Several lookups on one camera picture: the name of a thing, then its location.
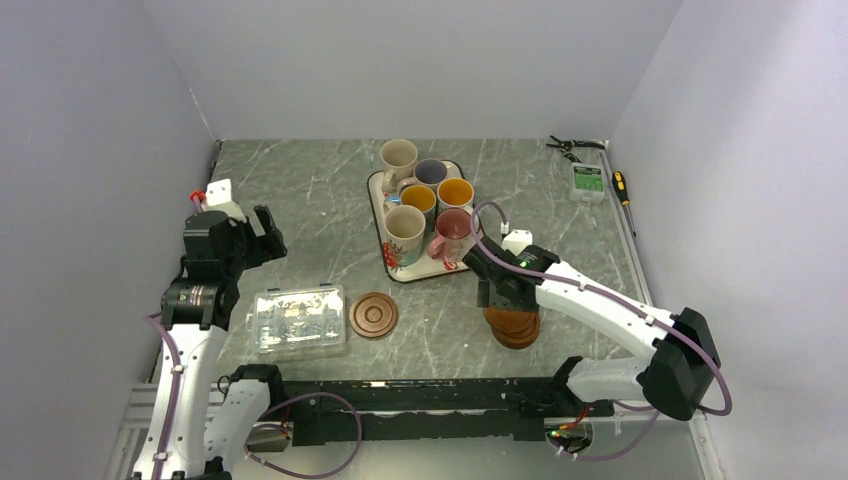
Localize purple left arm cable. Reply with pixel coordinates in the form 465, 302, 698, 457
142, 314, 183, 480

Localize black pliers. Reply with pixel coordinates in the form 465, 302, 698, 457
545, 135, 606, 163

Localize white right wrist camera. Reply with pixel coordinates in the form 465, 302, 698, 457
501, 229, 533, 256

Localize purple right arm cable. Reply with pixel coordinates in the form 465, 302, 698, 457
468, 201, 734, 464

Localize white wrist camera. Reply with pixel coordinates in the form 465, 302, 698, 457
501, 229, 533, 256
190, 179, 247, 222

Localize grey purple mug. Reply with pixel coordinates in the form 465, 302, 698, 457
397, 158, 448, 194

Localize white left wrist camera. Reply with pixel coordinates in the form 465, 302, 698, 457
190, 179, 247, 222

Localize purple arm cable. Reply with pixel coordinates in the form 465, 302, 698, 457
142, 314, 183, 480
468, 201, 734, 464

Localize cream patterned mug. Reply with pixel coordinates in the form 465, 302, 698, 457
382, 202, 426, 269

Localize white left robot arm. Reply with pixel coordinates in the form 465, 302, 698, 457
130, 205, 288, 479

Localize pink mug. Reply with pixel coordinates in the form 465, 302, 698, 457
427, 208, 473, 263

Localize white serving tray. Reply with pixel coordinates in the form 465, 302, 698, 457
367, 160, 475, 283

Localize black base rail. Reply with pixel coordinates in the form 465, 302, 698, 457
259, 374, 614, 446

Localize yellow black screwdriver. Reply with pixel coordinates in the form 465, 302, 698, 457
611, 171, 637, 238

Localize white mug orange inside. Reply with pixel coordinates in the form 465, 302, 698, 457
436, 178, 475, 210

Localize blue mug yellow inside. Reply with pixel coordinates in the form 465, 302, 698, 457
382, 185, 437, 222

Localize cream mug outside tray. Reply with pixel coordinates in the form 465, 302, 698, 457
380, 139, 418, 194

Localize clear plastic parts box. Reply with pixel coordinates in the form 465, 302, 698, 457
251, 284, 347, 357

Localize brown wooden coaster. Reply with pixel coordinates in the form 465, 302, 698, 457
483, 306, 539, 334
491, 323, 540, 338
495, 336, 537, 350
349, 292, 399, 339

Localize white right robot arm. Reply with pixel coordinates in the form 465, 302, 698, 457
463, 243, 733, 421

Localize aluminium frame rail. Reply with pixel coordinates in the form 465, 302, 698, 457
596, 150, 654, 306

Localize white green electronic device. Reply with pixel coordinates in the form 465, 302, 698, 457
568, 162, 606, 204

